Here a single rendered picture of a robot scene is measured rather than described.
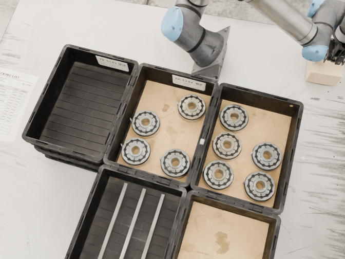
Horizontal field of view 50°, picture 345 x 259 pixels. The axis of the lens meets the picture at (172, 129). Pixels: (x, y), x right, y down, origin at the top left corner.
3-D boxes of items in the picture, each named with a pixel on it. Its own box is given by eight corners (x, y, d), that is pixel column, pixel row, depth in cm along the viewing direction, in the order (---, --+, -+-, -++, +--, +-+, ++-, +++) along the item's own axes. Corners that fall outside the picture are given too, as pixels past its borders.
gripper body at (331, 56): (321, 63, 141) (333, 45, 130) (323, 44, 144) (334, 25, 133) (342, 67, 140) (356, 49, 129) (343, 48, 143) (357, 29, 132)
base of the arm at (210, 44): (198, 46, 161) (181, 34, 156) (224, 28, 151) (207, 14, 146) (195, 73, 154) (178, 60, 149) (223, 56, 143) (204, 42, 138)
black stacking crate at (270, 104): (217, 96, 142) (220, 82, 132) (294, 116, 138) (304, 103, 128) (189, 195, 129) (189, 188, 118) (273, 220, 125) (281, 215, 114)
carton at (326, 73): (308, 48, 159) (314, 38, 152) (337, 53, 158) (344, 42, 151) (305, 80, 154) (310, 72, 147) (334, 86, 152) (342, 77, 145)
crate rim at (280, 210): (219, 84, 133) (219, 81, 131) (303, 105, 129) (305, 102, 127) (188, 189, 120) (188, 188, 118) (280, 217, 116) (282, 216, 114)
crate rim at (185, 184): (140, 65, 138) (140, 61, 135) (219, 84, 133) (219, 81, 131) (102, 164, 124) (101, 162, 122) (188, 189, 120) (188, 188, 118)
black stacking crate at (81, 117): (74, 60, 151) (65, 43, 140) (142, 77, 147) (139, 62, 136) (33, 149, 137) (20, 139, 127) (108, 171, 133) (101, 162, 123)
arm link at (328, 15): (307, 17, 119) (342, 26, 118) (317, -12, 122) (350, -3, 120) (301, 30, 127) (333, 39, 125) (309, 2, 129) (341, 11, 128)
